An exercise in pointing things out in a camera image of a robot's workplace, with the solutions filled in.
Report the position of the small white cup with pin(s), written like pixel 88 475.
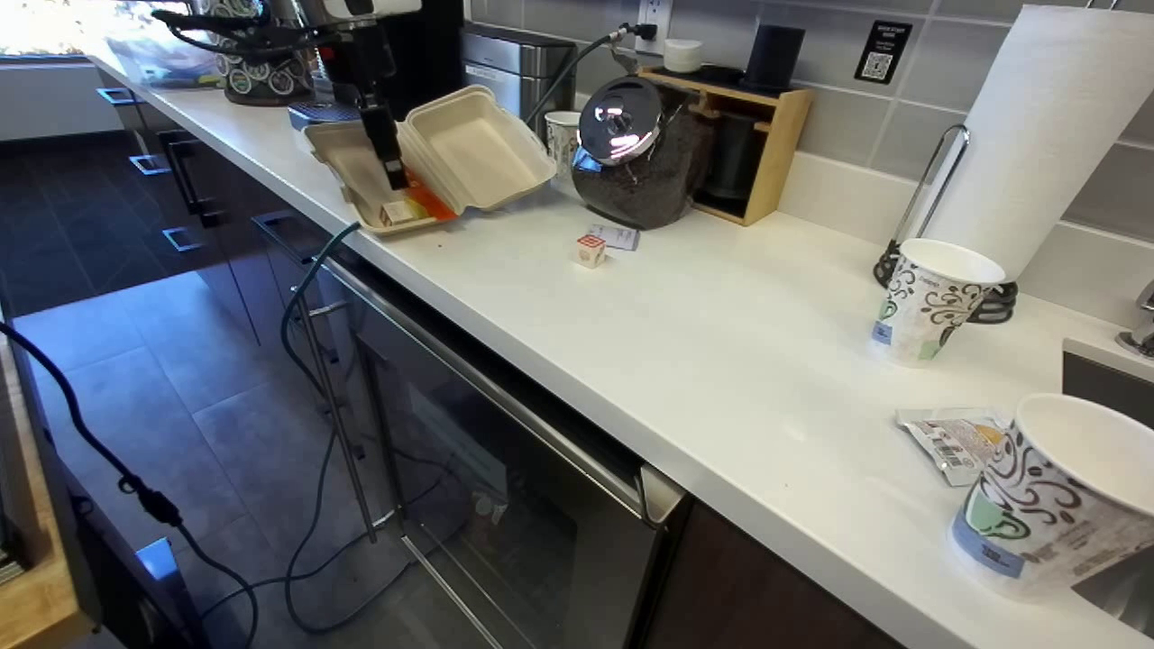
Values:
pixel 559 129

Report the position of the wooden organizer box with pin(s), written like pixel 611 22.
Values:
pixel 756 138

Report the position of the patterned paper cup far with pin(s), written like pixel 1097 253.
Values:
pixel 929 299

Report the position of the foil snack packet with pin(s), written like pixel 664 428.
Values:
pixel 956 440

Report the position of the metal toaster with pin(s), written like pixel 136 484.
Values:
pixel 519 69

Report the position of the patterned paper cup near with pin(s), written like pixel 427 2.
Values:
pixel 1064 499

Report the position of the clear plastic bag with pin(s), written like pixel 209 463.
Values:
pixel 148 52

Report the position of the stainless steel dishwasher door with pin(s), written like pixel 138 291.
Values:
pixel 541 528

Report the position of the beige clamshell takeout container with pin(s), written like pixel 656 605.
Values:
pixel 464 145

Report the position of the white paper towel roll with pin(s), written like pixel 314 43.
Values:
pixel 1055 99

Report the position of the white number cube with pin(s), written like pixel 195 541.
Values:
pixel 593 252
pixel 400 210

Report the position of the orange stick in container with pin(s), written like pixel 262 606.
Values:
pixel 430 204

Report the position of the coffee pod carousel rack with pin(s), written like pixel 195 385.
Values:
pixel 262 58

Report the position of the black coffee maker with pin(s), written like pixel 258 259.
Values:
pixel 427 52

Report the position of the small packet on counter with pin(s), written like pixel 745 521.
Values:
pixel 618 235

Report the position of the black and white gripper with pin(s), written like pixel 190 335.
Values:
pixel 359 32

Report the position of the patterned paper cup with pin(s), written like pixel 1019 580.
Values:
pixel 929 299
pixel 1064 499

